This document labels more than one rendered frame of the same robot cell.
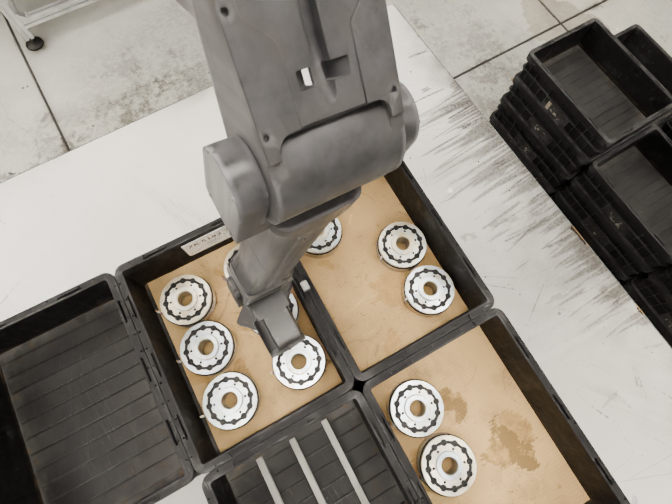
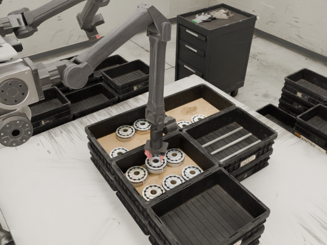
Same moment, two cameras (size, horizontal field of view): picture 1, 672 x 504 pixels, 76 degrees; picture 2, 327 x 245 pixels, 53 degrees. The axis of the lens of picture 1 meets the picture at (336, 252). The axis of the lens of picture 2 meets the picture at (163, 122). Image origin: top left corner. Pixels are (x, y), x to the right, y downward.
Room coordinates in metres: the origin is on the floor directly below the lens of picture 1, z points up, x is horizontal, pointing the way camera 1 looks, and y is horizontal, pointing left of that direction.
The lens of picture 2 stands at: (0.11, 1.23, 1.99)
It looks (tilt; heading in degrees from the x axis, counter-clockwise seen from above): 38 degrees down; 269
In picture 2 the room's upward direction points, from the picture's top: 1 degrees clockwise
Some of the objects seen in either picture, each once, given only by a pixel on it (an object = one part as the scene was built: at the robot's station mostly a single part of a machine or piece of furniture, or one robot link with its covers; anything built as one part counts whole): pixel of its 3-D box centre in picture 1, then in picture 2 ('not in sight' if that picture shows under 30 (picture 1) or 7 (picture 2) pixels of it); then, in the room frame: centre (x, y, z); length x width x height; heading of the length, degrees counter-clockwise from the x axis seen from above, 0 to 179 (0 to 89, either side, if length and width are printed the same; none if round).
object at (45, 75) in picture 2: not in sight; (43, 76); (0.49, 0.30, 1.45); 0.09 x 0.08 x 0.12; 126
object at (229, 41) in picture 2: not in sight; (211, 59); (-0.41, -1.80, 0.45); 0.60 x 0.45 x 0.90; 36
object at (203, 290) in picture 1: (186, 299); (153, 193); (0.14, 0.29, 0.86); 0.10 x 0.10 x 0.01
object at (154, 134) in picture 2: not in sight; (157, 131); (0.12, 0.11, 1.06); 0.07 x 0.06 x 0.07; 36
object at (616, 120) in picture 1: (564, 119); (44, 126); (1.02, -0.79, 0.37); 0.40 x 0.30 x 0.45; 36
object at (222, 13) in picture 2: not in sight; (222, 13); (-0.48, -1.91, 0.88); 0.29 x 0.22 x 0.03; 36
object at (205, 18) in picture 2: not in sight; (201, 17); (-0.27, -1.79, 0.88); 0.25 x 0.19 x 0.03; 36
